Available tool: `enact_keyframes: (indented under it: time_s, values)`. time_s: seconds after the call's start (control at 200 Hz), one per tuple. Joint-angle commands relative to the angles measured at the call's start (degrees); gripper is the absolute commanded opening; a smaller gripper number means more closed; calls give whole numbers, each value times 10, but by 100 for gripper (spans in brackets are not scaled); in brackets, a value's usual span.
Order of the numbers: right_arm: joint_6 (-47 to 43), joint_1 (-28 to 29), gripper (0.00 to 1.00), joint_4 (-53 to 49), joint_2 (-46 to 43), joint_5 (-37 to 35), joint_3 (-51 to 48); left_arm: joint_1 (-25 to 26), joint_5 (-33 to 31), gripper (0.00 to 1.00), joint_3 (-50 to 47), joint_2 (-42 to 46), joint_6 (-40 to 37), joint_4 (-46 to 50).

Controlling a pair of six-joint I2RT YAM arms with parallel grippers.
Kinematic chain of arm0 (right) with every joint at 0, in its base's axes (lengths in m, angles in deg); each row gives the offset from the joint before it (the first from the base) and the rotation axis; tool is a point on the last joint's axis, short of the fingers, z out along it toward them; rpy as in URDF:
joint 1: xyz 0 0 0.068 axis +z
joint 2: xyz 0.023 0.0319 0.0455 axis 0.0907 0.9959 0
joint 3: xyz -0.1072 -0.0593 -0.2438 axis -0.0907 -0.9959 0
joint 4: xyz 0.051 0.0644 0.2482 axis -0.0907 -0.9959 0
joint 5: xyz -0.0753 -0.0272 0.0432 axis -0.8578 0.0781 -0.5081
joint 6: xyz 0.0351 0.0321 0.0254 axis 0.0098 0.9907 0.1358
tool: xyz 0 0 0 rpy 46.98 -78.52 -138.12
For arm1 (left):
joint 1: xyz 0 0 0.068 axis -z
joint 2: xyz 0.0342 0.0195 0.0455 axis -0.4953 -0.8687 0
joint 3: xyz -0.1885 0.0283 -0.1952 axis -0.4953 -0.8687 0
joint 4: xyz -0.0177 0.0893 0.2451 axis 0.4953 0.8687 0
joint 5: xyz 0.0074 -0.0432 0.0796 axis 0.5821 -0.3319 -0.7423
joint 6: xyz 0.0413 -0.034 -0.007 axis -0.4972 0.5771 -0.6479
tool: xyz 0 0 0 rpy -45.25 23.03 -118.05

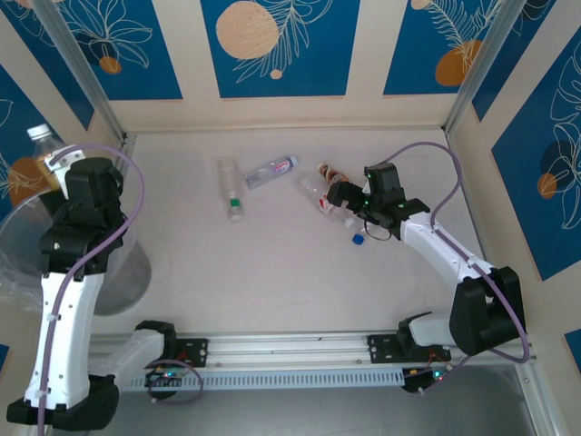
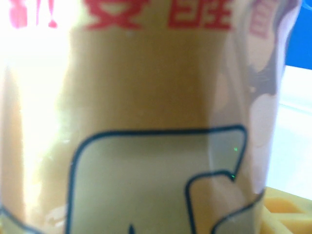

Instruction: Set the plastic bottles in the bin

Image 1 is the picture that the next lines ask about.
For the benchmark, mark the brown bottle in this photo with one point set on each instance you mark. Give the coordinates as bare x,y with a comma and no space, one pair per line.
329,171

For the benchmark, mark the clear bottle red label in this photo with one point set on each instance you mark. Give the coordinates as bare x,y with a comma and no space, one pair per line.
324,206

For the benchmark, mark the small bottle purple label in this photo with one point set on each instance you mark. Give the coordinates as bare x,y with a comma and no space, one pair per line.
268,172

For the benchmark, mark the orange label bottle white cap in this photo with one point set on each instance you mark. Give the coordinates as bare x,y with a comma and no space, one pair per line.
43,145

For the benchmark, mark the clear bottle green band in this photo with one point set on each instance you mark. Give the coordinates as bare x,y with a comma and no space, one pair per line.
229,181

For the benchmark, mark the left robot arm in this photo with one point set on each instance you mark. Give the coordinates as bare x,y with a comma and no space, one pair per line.
63,327

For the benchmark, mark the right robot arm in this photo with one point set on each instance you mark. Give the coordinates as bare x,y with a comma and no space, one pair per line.
445,254

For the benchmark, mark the round grey bin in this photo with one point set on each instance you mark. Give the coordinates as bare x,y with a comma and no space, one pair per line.
127,277

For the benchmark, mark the blue bottle cap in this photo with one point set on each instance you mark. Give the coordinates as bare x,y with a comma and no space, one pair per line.
358,240

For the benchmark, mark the black mounting plate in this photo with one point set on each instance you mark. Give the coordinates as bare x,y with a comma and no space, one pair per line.
195,352
383,347

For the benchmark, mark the circuit board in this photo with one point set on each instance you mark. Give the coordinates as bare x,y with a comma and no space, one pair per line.
165,376
415,383

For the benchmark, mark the grey metal shelf plate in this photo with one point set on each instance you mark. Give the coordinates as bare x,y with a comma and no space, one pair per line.
295,413

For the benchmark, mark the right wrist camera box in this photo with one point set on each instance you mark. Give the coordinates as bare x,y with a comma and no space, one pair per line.
386,181

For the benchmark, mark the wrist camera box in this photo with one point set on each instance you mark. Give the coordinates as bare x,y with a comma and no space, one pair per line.
91,177
386,181

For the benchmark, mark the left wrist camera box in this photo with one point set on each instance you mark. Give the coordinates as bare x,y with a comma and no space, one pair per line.
91,177

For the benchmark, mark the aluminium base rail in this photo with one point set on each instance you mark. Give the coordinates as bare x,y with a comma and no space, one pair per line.
290,347

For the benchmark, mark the aluminium frame post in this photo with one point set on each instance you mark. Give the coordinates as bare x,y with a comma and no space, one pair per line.
77,68
481,54
540,409

